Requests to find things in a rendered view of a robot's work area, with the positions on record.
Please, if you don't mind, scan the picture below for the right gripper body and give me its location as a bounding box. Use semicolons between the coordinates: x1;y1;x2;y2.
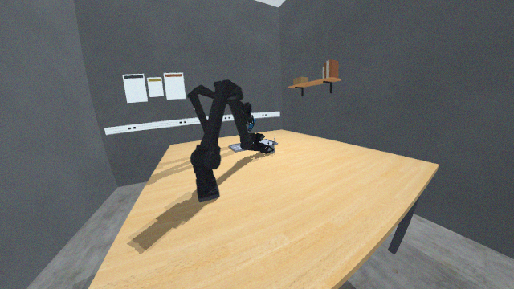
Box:
255;144;267;154

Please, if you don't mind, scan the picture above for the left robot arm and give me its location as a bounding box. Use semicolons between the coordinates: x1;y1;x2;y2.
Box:
187;85;252;133

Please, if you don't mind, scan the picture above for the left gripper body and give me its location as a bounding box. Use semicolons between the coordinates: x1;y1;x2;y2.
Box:
243;113;253;122

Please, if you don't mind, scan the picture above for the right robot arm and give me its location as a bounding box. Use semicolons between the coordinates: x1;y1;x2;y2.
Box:
190;79;265;198

